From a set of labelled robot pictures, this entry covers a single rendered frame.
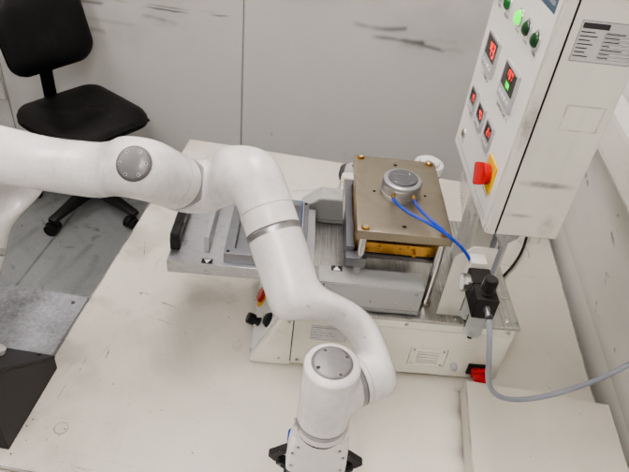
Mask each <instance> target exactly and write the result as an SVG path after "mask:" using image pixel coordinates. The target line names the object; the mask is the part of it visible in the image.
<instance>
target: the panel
mask: <svg viewBox="0 0 629 472"><path fill-rule="evenodd" d="M268 313H270V314H271V318H270V321H269V323H268V324H267V325H266V326H265V325H263V323H262V322H263V318H264V316H265V315H266V314H268ZM256 317H261V322H260V324H259V326H256V324H254V327H253V333H252V340H251V345H250V352H249V354H251V352H252V351H253V350H254V349H255V347H256V346H257V345H258V343H259V342H260V341H261V340H262V338H263V337H264V336H265V335H266V334H267V332H268V331H269V330H270V329H271V327H272V326H273V325H274V323H275V322H276V321H277V320H278V318H277V317H276V316H275V315H274V314H273V312H272V311H271V309H270V306H269V304H268V301H267V298H266V295H265V298H264V299H263V301H262V302H256Z"/></svg>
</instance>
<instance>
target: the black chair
mask: <svg viewBox="0 0 629 472"><path fill-rule="evenodd" d="M92 48H93V38H92V35H91V32H90V29H89V25H88V22H87V20H86V17H85V14H84V10H83V7H82V4H81V1H80V0H0V50H1V52H2V54H3V56H4V59H5V61H6V64H7V67H8V68H9V70H10V71H11V72H12V73H13V74H15V75H17V76H20V77H26V78H27V77H32V76H35V75H38V74H39V76H40V80H41V85H42V89H43V94H44V97H43V98H40V99H38V100H35V101H32V102H28V103H26V104H24V105H22V106H21V107H20V108H19V109H18V113H17V115H16V116H17V119H18V120H17V121H18V124H19V125H20V126H21V127H23V128H24V129H26V130H27V131H29V132H31V133H35V134H38V135H43V136H48V137H53V138H58V139H65V140H84V141H94V142H103V141H110V140H113V139H115V138H118V137H122V136H125V135H128V134H130V133H133V132H135V131H138V130H140V129H142V128H143V127H145V126H146V125H147V123H148V122H150V119H149V118H147V114H146V112H145V111H144V110H143V109H142V108H141V107H139V106H137V105H136V104H134V103H132V102H130V101H128V100H126V99H125V98H123V97H121V96H118V95H116V94H115V93H113V92H112V91H110V90H108V89H106V88H104V87H103V86H100V85H97V84H84V85H81V86H78V87H75V88H72V89H69V90H66V91H64V92H61V93H56V88H55V83H54V78H53V73H52V71H53V70H54V69H56V68H59V67H62V66H68V65H71V64H74V63H77V62H79V61H81V60H83V59H85V58H86V57H87V56H88V55H89V54H90V52H91V50H92ZM90 199H92V198H88V197H81V196H73V195H72V196H71V197H70V198H69V199H68V200H67V201H66V202H65V203H64V204H63V205H62V206H61V207H60V208H59V209H58V210H57V211H56V212H55V213H54V214H52V215H51V216H50V217H49V218H48V220H49V221H48V222H47V223H46V225H45V227H44V232H45V233H46V234H47V235H49V236H54V235H55V234H56V233H57V231H58V230H60V228H61V227H62V224H61V222H60V220H61V219H63V218H64V217H65V216H67V215H68V214H70V213H71V212H73V211H74V210H76V209H77V208H79V207H80V206H81V205H82V204H84V203H85V202H87V201H88V200H90ZM99 199H102V200H104V201H106V202H107V203H108V204H110V205H112V206H114V207H116V208H117V209H119V210H121V211H123V212H124V213H126V214H129V215H127V216H126V217H125V218H124V221H123V225H124V226H125V227H127V228H130V229H132V230H133V228H134V227H135V226H136V225H137V223H138V221H139V220H138V219H137V215H138V214H139V211H138V210H137V209H136V208H134V207H133V206H132V205H130V204H129V203H128V202H126V201H125V200H124V199H122V198H121V197H107V198H99Z"/></svg>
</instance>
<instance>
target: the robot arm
mask: <svg viewBox="0 0 629 472"><path fill-rule="evenodd" d="M42 191H48V192H53V193H60V194H67V195H73V196H81V197H88V198H107V197H124V198H131V199H138V200H143V201H147V202H150V203H152V204H155V205H158V206H161V207H164V208H167V209H170V210H172V211H176V212H181V213H187V214H206V213H211V212H215V211H217V210H220V209H222V208H225V207H227V206H235V207H236V208H237V210H238V213H239V216H240V220H241V224H242V227H243V230H244V233H245V236H246V239H247V242H248V244H249V247H250V250H251V253H252V256H253V259H254V262H255V265H256V269H257V272H258V275H259V278H260V281H261V284H262V287H263V289H264V292H265V295H266V298H267V301H268V304H269V306H270V309H271V311H272V312H273V314H274V315H275V316H276V317H277V318H279V319H282V320H315V321H321V322H325V323H327V324H329V325H331V326H333V327H334V328H336V329H337V330H339V331H340V332H341V333H342V334H343V335H344V336H345V337H346V339H347V340H348V342H349V344H350V346H351V347H352V350H353V352H354V353H353V352H352V351H351V350H350V349H349V348H347V347H344V346H341V345H338V344H332V343H327V344H322V345H318V346H316V347H313V348H312V349H311V350H310V351H309V352H308V353H307V355H306V356H305V359H304V362H303V368H302V376H301V383H300V396H299V403H298V410H297V417H296V418H294V420H293V426H292V428H291V431H290V434H289V438H288V441H287V443H285V444H283V445H280V446H277V447H274V448H271V449H269V457H270V458H271V459H272V460H273V461H275V462H276V464H277V465H279V466H280V467H282V468H283V469H284V472H352V471H353V469H354V468H357V467H360V466H362V458H361V457H360V456H358V455H356V454H355V453H354V452H353V451H351V450H349V449H348V431H347V428H348V424H349V420H350V417H351V416H352V415H353V414H354V413H355V412H356V411H357V410H359V409H360V408H362V407H364V406H367V405H369V404H372V403H374V402H377V401H379V400H381V399H384V398H386V397H388V396H390V395H391V394H392V393H393V392H394V391H395V389H396V386H397V377H396V372H395V368H394V365H393V362H392V359H391V357H390V355H389V352H388V348H387V345H386V343H385V341H384V338H383V336H382V334H381V332H380V331H379V329H378V327H377V325H376V324H375V322H374V321H373V319H372V318H371V317H370V316H369V315H368V314H367V313H366V312H365V311H364V310H363V309H362V308H361V307H360V306H358V305H357V304H355V303H354V302H351V301H350V300H348V299H346V298H345V297H343V296H341V295H339V294H337V293H335V292H332V291H330V290H329V289H327V288H325V287H324V286H323V285H322V284H321V282H320V281H319V278H318V276H317V273H316V270H315V266H314V263H313V260H312V257H311V254H310V251H309V248H308V245H307V243H306V240H305V237H304V234H303V231H302V228H301V225H300V221H299V218H298V215H297V212H296V209H295V206H294V203H293V200H292V198H291V196H290V193H289V190H288V187H287V184H286V181H285V177H284V175H283V173H282V171H281V168H280V167H279V165H278V163H277V162H276V160H275V159H274V158H273V157H272V156H271V155H270V154H268V153H267V152H265V151H264V150H261V149H259V148H256V147H252V146H245V145H232V146H227V147H224V148H222V149H220V150H218V151H217V152H216V153H215V154H214V156H213V157H211V158H207V159H193V158H191V157H189V156H187V155H185V154H183V153H181V152H179V151H177V150H176V149H174V148H172V147H170V146H168V145H166V144H165V143H163V142H160V141H158V140H152V139H147V138H142V137H133V136H122V137H118V138H115V139H113V140H110V141H103V142H94V141H84V140H65V139H58V138H53V137H48V136H43V135H38V134H35V133H31V132H27V131H23V130H19V129H15V128H11V127H7V126H3V125H0V276H1V272H2V268H3V263H4V258H5V253H6V249H7V240H8V235H9V233H10V230H11V228H12V226H13V225H14V223H15V222H16V220H17V219H18V218H19V217H20V216H21V215H22V213H23V212H24V211H25V210H26V209H27V208H28V207H29V206H30V205H31V204H32V203H33V202H34V201H35V200H36V199H37V198H38V197H39V195H40V194H41V192H42ZM284 454H286V455H284ZM346 460H347V461H346Z"/></svg>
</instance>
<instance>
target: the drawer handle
mask: <svg viewBox="0 0 629 472"><path fill-rule="evenodd" d="M188 215H189V214H187V213H181V212H177V215H176V218H175V221H174V223H173V226H172V229H171V232H170V234H169V236H170V238H169V243H170V249H178V250H180V248H181V237H182V234H183V229H184V226H185V223H186V220H187V217H188Z"/></svg>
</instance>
